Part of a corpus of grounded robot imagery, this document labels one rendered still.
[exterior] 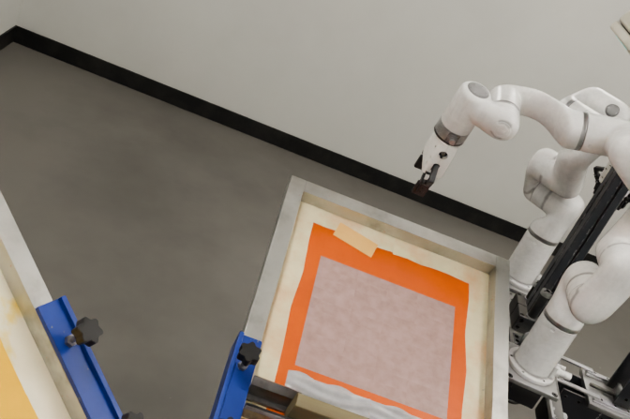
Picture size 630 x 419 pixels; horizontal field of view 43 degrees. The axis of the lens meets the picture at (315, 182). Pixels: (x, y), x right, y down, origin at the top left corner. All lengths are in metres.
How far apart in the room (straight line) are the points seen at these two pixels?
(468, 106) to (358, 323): 0.53
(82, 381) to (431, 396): 0.77
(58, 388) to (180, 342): 2.09
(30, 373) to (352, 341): 0.71
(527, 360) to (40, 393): 1.17
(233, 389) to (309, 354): 0.22
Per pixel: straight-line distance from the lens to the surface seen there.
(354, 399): 1.69
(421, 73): 5.14
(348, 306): 1.81
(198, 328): 3.53
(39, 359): 1.37
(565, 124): 1.80
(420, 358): 1.82
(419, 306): 1.89
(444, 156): 1.84
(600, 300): 1.88
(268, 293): 1.71
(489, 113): 1.76
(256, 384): 1.56
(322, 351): 1.72
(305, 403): 1.52
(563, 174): 2.21
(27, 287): 1.35
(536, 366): 2.05
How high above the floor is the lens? 2.17
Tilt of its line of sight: 25 degrees down
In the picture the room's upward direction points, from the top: 24 degrees clockwise
